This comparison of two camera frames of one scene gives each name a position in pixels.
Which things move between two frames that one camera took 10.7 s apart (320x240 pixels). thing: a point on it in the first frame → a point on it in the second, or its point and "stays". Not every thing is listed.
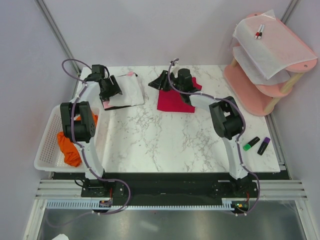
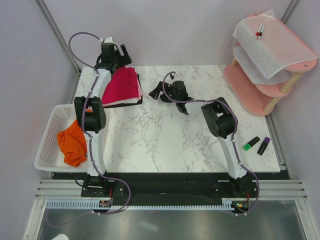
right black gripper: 161,82 → 154,94
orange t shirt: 72,152 stays
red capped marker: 257,32 stays
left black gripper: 115,89 → 124,60
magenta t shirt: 170,100 → 122,84
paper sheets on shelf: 280,76 stays
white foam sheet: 279,48 stays
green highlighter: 248,146 stays
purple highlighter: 263,146 stays
